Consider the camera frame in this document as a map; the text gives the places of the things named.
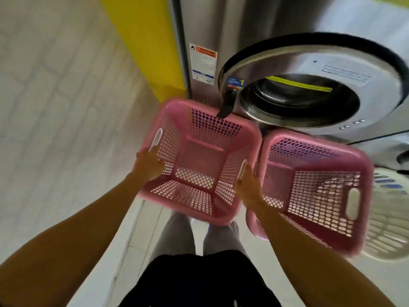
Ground person's left hand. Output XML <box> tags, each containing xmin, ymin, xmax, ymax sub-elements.
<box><xmin>131</xmin><ymin>146</ymin><xmax>166</xmax><ymax>183</ymax></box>

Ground person's right hand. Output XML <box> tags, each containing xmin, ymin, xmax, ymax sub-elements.
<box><xmin>235</xmin><ymin>165</ymin><xmax>265</xmax><ymax>210</ymax></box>

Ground pink plastic laundry basket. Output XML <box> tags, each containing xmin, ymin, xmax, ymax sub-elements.
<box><xmin>246</xmin><ymin>129</ymin><xmax>375</xmax><ymax>257</ymax></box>
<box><xmin>136</xmin><ymin>98</ymin><xmax>263</xmax><ymax>227</ymax></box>

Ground person's left forearm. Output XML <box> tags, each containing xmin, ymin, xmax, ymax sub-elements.
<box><xmin>0</xmin><ymin>171</ymin><xmax>151</xmax><ymax>307</ymax></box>

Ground person's right forearm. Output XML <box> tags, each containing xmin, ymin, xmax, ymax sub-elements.
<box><xmin>244</xmin><ymin>200</ymin><xmax>408</xmax><ymax>307</ymax></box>

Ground person's grey trousers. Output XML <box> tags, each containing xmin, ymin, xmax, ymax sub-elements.
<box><xmin>148</xmin><ymin>210</ymin><xmax>248</xmax><ymax>264</ymax></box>

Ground white warning sticker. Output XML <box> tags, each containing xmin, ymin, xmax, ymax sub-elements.
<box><xmin>189</xmin><ymin>43</ymin><xmax>218</xmax><ymax>84</ymax></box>

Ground yellow panel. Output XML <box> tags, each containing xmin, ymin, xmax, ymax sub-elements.
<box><xmin>98</xmin><ymin>0</ymin><xmax>187</xmax><ymax>103</ymax></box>

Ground round washing machine door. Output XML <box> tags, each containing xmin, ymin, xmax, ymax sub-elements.
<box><xmin>218</xmin><ymin>33</ymin><xmax>409</xmax><ymax>136</ymax></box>

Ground person's black shirt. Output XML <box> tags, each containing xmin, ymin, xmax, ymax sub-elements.
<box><xmin>119</xmin><ymin>251</ymin><xmax>282</xmax><ymax>307</ymax></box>

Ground stainless steel washing machine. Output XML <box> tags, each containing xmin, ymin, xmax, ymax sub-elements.
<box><xmin>166</xmin><ymin>0</ymin><xmax>409</xmax><ymax>176</ymax></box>

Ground white plastic laundry basket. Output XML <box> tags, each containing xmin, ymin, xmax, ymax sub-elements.
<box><xmin>361</xmin><ymin>168</ymin><xmax>409</xmax><ymax>261</ymax></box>

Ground black door handle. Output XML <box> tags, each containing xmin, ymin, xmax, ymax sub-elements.
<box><xmin>216</xmin><ymin>88</ymin><xmax>238</xmax><ymax>119</ymax></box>

